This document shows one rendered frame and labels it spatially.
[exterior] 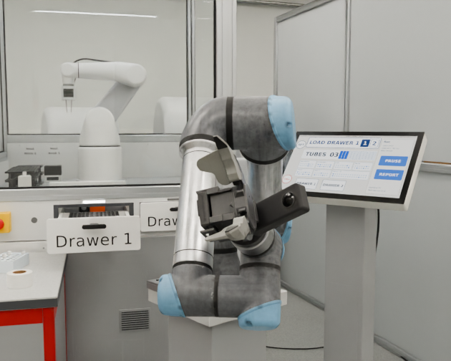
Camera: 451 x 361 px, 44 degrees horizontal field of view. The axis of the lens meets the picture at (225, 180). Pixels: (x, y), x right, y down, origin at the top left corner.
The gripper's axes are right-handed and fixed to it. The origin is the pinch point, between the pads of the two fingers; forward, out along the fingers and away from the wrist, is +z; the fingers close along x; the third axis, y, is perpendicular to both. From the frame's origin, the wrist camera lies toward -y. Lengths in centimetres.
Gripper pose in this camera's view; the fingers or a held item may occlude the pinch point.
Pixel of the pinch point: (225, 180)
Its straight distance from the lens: 78.2
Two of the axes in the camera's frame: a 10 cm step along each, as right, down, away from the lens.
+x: -1.2, -9.0, 4.2
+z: -2.9, -3.8, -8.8
